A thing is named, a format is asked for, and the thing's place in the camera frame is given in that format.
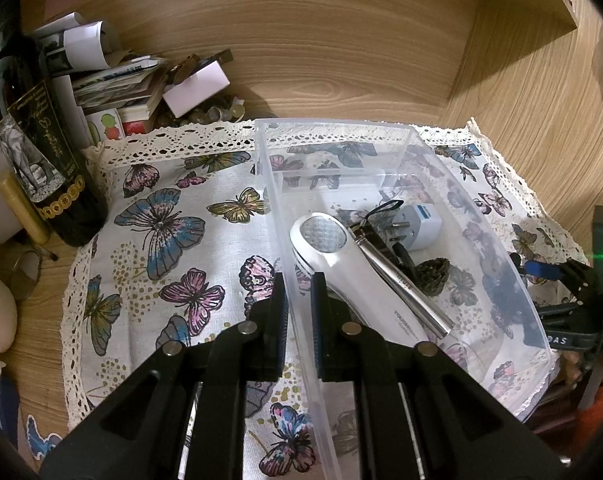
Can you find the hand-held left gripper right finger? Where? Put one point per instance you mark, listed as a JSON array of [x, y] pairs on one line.
[[315, 320]]

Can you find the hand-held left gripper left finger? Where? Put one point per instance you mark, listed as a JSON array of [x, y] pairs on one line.
[[281, 320]]

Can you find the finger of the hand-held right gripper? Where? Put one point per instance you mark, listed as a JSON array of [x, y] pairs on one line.
[[566, 310], [541, 270]]

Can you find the white handheld light device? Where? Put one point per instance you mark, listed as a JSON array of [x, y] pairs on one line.
[[331, 255]]

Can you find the silver metal flashlight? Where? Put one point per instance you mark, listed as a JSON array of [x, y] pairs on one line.
[[406, 290]]

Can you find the dark pine cone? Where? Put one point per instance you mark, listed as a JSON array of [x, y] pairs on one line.
[[431, 275]]

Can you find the clear plastic organizer box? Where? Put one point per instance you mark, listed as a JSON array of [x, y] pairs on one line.
[[281, 200]]

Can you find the white travel adapter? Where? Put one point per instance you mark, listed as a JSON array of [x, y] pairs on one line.
[[421, 225]]

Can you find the person's right hand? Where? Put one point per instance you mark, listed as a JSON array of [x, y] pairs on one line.
[[574, 367]]

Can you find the orange cloth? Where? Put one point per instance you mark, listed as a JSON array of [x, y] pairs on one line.
[[599, 425]]

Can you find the butterfly print lace tablecloth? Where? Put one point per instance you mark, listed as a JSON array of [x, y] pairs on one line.
[[146, 230]]

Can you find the pile of shells and coins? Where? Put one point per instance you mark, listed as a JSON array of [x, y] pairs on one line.
[[221, 110]]

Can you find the small white box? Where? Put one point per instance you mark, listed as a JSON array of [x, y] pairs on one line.
[[196, 87]]

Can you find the red and green card box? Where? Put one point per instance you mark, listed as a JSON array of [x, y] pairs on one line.
[[121, 125]]

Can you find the blue butterfly sticker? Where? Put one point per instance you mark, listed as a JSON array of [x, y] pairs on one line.
[[41, 440]]

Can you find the round brass-rimmed glass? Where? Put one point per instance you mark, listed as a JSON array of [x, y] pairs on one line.
[[16, 275]]

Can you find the dark wine bottle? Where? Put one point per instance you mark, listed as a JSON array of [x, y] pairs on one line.
[[56, 170]]

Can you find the yellow stick candle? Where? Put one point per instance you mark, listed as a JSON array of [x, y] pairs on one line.
[[24, 207]]

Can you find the blue card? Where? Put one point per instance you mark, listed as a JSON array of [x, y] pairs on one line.
[[7, 405]]

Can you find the stack of papers and booklets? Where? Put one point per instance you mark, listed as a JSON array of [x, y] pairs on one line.
[[111, 85]]

